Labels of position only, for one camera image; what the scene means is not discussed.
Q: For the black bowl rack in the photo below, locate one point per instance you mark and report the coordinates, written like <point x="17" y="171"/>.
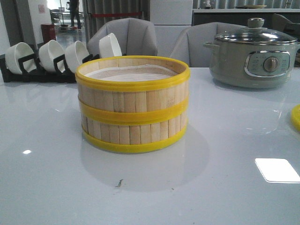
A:
<point x="62" y="73"/>

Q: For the white cabinet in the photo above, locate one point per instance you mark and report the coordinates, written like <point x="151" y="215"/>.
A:
<point x="169" y="17"/>

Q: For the white ceramic bowl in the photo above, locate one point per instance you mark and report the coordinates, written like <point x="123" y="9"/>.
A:
<point x="109" y="46"/>
<point x="14" y="53"/>
<point x="48" y="52"/>
<point x="74" y="55"/>

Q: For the woven bamboo steamer lid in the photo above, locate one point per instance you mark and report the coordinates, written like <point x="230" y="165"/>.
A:
<point x="295" y="117"/>

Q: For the grey-green electric cooking pot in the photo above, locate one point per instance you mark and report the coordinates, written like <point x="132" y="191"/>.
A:
<point x="251" y="66"/>

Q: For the bamboo steamer tier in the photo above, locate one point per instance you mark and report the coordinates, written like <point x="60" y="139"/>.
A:
<point x="133" y="103"/>
<point x="134" y="138"/>

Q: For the person in background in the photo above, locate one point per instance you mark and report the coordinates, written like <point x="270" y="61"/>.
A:
<point x="74" y="13"/>

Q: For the red bin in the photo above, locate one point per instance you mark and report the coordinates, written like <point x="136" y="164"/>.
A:
<point x="48" y="32"/>

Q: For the grey upholstered chair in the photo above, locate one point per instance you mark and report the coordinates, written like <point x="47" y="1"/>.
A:
<point x="135" y="37"/>
<point x="189" y="44"/>

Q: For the left grey upholstered chair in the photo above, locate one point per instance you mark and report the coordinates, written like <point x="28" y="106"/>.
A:
<point x="135" y="37"/>

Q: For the glass pot lid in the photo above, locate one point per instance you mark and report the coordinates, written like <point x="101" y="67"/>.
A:
<point x="256" y="34"/>

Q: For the right grey upholstered chair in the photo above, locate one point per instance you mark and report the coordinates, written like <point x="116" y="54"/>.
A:
<point x="189" y="44"/>

